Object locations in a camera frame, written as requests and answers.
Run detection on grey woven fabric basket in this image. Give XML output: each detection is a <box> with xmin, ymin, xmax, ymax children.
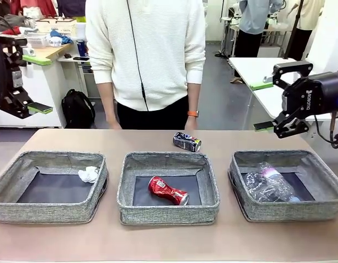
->
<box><xmin>116</xmin><ymin>152</ymin><xmax>221</xmax><ymax>226</ymax></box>
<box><xmin>0</xmin><ymin>150</ymin><xmax>109</xmax><ymax>224</ymax></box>
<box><xmin>228</xmin><ymin>150</ymin><xmax>338</xmax><ymax>222</ymax></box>

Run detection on red garment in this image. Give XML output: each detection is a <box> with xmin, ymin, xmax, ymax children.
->
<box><xmin>11</xmin><ymin>0</ymin><xmax>57</xmax><ymax>16</ymax></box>

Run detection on person left hand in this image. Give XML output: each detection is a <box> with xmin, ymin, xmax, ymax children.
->
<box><xmin>184</xmin><ymin>116</ymin><xmax>198</xmax><ymax>131</ymax></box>

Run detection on white box with wooden frame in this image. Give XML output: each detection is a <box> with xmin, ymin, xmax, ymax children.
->
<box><xmin>36</xmin><ymin>18</ymin><xmax>78</xmax><ymax>35</ymax></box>

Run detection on dark blue soda can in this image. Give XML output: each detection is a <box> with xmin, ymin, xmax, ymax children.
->
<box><xmin>173</xmin><ymin>132</ymin><xmax>202</xmax><ymax>153</ymax></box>

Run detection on bystander in dark top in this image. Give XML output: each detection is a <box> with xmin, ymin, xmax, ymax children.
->
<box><xmin>56</xmin><ymin>0</ymin><xmax>87</xmax><ymax>18</ymax></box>

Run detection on large white table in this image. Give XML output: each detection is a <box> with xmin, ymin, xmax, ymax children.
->
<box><xmin>228</xmin><ymin>56</ymin><xmax>338</xmax><ymax>139</ymax></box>

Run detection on black backpack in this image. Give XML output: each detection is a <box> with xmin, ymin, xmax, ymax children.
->
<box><xmin>61</xmin><ymin>89</ymin><xmax>96</xmax><ymax>129</ymax></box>

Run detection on crushed clear plastic bottle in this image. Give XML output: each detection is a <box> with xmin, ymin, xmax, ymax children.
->
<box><xmin>243</xmin><ymin>171</ymin><xmax>276</xmax><ymax>204</ymax></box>

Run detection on blue drinks flask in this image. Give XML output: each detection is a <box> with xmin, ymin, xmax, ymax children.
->
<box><xmin>76</xmin><ymin>39</ymin><xmax>87</xmax><ymax>58</ymax></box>

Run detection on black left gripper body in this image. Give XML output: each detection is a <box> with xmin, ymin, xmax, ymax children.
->
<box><xmin>4</xmin><ymin>64</ymin><xmax>24</xmax><ymax>93</ymax></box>

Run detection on grey clothes pile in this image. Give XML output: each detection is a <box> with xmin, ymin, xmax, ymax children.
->
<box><xmin>0</xmin><ymin>13</ymin><xmax>37</xmax><ymax>30</ymax></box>

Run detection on white jug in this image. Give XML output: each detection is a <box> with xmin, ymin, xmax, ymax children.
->
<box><xmin>75</xmin><ymin>22</ymin><xmax>88</xmax><ymax>41</ymax></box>

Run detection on blue cloth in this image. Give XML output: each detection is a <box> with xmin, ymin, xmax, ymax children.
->
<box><xmin>49</xmin><ymin>29</ymin><xmax>73</xmax><ymax>44</ymax></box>

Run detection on bystander in light blue shirt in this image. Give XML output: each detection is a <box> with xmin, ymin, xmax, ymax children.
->
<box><xmin>230</xmin><ymin>0</ymin><xmax>284</xmax><ymax>84</ymax></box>

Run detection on wooden top white desk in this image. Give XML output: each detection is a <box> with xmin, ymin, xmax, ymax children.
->
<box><xmin>0</xmin><ymin>41</ymin><xmax>89</xmax><ymax>129</ymax></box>

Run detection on person right forearm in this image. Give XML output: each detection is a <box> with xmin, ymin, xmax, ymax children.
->
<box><xmin>96</xmin><ymin>82</ymin><xmax>117</xmax><ymax>125</ymax></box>

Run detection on thin black sweater cable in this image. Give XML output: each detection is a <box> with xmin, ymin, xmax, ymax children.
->
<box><xmin>127</xmin><ymin>0</ymin><xmax>150</xmax><ymax>112</ymax></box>

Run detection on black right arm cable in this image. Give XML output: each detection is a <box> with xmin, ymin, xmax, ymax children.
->
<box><xmin>313</xmin><ymin>111</ymin><xmax>338</xmax><ymax>149</ymax></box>

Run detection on person black trousers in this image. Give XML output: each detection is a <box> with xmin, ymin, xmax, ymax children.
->
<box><xmin>116</xmin><ymin>94</ymin><xmax>190</xmax><ymax>130</ymax></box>

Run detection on person white knit sweater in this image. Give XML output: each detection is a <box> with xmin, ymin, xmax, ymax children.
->
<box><xmin>85</xmin><ymin>0</ymin><xmax>207</xmax><ymax>112</ymax></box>

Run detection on white side desk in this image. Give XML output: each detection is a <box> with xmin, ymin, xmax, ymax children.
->
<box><xmin>58</xmin><ymin>54</ymin><xmax>101</xmax><ymax>99</ymax></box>

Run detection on crushed red soda can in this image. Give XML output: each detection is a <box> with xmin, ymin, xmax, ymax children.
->
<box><xmin>148</xmin><ymin>175</ymin><xmax>190</xmax><ymax>206</ymax></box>

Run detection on black tripod pole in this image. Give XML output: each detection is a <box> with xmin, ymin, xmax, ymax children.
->
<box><xmin>283</xmin><ymin>0</ymin><xmax>305</xmax><ymax>60</ymax></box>

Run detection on white wire basket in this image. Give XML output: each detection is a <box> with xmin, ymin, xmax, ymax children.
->
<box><xmin>22</xmin><ymin>33</ymin><xmax>49</xmax><ymax>49</ymax></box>

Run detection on person left forearm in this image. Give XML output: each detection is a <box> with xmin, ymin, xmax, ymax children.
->
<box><xmin>185</xmin><ymin>82</ymin><xmax>200</xmax><ymax>112</ymax></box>

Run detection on white tissue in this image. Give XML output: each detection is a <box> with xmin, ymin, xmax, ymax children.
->
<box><xmin>77</xmin><ymin>165</ymin><xmax>100</xmax><ymax>184</ymax></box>

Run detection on bystander in beige top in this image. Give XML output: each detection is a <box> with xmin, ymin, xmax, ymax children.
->
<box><xmin>290</xmin><ymin>0</ymin><xmax>325</xmax><ymax>63</ymax></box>

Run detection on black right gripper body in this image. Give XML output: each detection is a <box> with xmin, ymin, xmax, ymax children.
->
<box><xmin>282</xmin><ymin>73</ymin><xmax>327</xmax><ymax>119</ymax></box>

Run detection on pink label plastic bottle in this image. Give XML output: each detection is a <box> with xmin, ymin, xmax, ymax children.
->
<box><xmin>257</xmin><ymin>161</ymin><xmax>301</xmax><ymax>203</ymax></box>

